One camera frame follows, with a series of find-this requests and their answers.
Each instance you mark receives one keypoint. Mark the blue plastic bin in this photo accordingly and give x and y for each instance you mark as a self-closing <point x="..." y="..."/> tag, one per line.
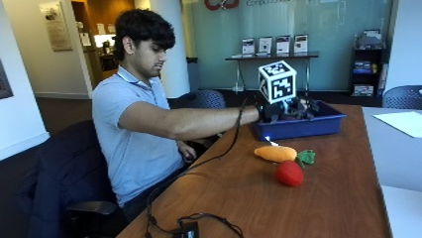
<point x="304" y="127"/>

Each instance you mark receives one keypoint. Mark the white cube with black markers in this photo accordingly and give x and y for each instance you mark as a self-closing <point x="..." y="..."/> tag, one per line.
<point x="277" y="82"/>

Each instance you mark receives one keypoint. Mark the orange plush carrot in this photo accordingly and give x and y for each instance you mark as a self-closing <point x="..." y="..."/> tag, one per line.
<point x="274" y="153"/>

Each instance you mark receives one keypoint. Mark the dark console table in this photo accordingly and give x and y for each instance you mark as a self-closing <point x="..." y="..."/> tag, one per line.
<point x="272" y="56"/>

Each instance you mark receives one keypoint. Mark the brochure in clear stand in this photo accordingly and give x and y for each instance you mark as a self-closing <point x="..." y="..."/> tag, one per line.
<point x="248" y="46"/>
<point x="265" y="45"/>
<point x="301" y="43"/>
<point x="282" y="44"/>

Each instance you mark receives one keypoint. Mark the black magazine shelf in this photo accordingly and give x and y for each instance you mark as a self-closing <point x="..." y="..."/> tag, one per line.
<point x="367" y="66"/>

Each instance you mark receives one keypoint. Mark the red plush strawberry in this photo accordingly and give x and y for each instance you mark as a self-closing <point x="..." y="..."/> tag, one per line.
<point x="289" y="174"/>

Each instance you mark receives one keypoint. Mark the blue mesh chair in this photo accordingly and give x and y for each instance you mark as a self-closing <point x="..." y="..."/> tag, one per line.
<point x="202" y="99"/>
<point x="403" y="97"/>

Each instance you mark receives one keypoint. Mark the white paper sheet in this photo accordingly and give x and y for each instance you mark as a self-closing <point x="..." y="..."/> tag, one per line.
<point x="402" y="123"/>

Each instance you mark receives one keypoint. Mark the the person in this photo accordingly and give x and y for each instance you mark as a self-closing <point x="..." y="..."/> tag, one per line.
<point x="132" y="148"/>

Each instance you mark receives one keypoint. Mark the small black device box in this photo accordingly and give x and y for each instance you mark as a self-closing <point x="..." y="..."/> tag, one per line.
<point x="188" y="230"/>

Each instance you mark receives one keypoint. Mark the black office chair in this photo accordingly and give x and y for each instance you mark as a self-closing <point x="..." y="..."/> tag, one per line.
<point x="89" y="207"/>

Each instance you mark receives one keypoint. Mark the dark navy jacket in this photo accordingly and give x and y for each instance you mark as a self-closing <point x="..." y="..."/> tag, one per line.
<point x="65" y="172"/>

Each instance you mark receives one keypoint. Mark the dark framed picture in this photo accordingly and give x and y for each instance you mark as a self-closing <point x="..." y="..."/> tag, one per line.
<point x="4" y="81"/>

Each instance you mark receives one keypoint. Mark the beige wall poster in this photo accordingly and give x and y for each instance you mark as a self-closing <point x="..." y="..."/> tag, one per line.
<point x="56" y="28"/>

